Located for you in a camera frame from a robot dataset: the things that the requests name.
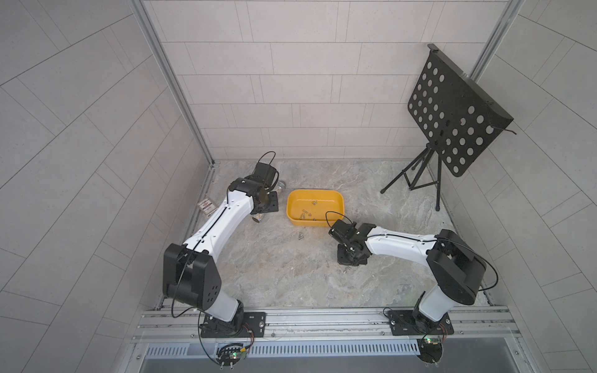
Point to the playing card box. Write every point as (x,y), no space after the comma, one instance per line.
(207,207)

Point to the black perforated music stand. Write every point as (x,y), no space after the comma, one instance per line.
(458,119)

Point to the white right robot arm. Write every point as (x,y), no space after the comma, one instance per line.
(458,270)

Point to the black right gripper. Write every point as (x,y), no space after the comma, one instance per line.
(357,262)

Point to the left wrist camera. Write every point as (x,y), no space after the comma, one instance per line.
(265,174)

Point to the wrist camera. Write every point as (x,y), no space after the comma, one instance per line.
(265,174)
(343,232)

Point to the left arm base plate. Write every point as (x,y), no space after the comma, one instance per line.
(252,324)

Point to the controller circuit board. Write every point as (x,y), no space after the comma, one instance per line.
(430,351)
(230,354)

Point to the left controller circuit board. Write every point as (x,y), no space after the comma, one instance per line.
(230,354)

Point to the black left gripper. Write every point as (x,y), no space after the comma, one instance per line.
(273,205)

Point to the yellow plastic storage box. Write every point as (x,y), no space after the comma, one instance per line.
(330,208)

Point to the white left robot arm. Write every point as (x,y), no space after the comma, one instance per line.
(190,273)

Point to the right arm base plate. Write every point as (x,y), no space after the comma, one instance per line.
(407,322)

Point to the right controller circuit board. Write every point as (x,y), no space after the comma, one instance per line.
(430,351)

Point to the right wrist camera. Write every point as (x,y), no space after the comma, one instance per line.
(343,232)

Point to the aluminium mounting rail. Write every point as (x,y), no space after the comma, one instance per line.
(285,324)

